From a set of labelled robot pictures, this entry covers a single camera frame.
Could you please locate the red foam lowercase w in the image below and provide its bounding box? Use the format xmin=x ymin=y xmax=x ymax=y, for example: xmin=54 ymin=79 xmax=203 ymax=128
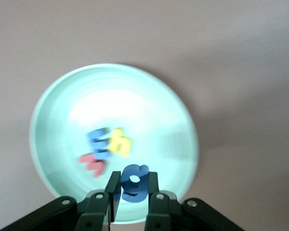
xmin=78 ymin=154 xmax=108 ymax=179

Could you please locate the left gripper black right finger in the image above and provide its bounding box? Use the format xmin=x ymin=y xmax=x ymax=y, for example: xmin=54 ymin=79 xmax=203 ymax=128
xmin=144 ymin=172 xmax=244 ymax=231

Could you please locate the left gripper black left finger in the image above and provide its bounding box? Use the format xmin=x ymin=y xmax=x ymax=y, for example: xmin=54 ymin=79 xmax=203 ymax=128
xmin=0 ymin=171 xmax=122 ymax=231

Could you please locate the blue foam lowercase g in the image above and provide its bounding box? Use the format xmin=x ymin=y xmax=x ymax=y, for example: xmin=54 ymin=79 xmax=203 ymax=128
xmin=120 ymin=164 xmax=150 ymax=203

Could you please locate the yellow foam lowercase h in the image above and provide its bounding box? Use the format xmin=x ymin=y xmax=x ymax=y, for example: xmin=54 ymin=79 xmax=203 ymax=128
xmin=110 ymin=128 xmax=133 ymax=158

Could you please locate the green plate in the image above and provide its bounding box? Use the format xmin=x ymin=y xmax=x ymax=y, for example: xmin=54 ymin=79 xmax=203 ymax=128
xmin=28 ymin=63 xmax=199 ymax=225

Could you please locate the blue foam lowercase m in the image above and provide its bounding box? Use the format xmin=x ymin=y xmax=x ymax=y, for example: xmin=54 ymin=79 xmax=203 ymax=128
xmin=86 ymin=127 xmax=111 ymax=160

